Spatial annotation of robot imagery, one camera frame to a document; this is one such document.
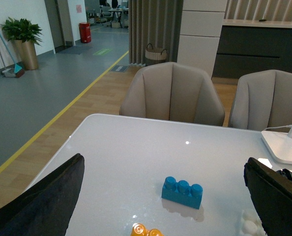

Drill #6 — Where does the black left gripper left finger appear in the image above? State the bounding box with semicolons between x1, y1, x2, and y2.
0;153;85;236

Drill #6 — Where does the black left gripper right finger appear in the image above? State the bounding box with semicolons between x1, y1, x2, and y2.
244;157;292;236

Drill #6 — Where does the yellow two-stud block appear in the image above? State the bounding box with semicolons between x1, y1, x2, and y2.
130;223;164;236

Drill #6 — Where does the white studded base block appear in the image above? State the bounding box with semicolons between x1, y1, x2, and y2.
239;209;266;236

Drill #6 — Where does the blue three-stud block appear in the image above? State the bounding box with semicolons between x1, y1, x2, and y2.
161;176;203;209

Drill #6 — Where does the beige chair right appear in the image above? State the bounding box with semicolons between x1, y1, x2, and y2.
228;69;292;132

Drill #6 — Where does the beige chair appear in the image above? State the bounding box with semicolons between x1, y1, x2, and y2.
228;69;292;132
119;62;225;126

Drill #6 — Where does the teal broom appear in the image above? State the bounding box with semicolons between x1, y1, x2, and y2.
0;33;25;78

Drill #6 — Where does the beige chair left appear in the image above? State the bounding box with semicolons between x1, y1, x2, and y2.
119;62;225;126

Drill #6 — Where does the dark kitchen counter cabinet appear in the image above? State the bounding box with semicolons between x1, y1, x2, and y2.
212;26;292;79

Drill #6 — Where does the gold plant pot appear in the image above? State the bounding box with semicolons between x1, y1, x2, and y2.
12;40;39;70

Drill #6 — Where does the red bin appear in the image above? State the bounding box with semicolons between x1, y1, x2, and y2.
79;22;91;43

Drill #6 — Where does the green potted plant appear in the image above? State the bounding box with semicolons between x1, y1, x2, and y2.
1;17;42;45

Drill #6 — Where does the woven laundry basket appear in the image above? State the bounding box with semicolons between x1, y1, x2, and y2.
145;43;168;66

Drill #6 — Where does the white cabinet column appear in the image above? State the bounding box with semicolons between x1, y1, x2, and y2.
177;0;227;77

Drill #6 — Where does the grey curtain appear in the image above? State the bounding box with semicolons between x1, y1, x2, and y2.
128;0;183;64

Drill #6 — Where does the white lamp cable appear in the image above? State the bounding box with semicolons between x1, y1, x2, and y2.
263;124;292;131

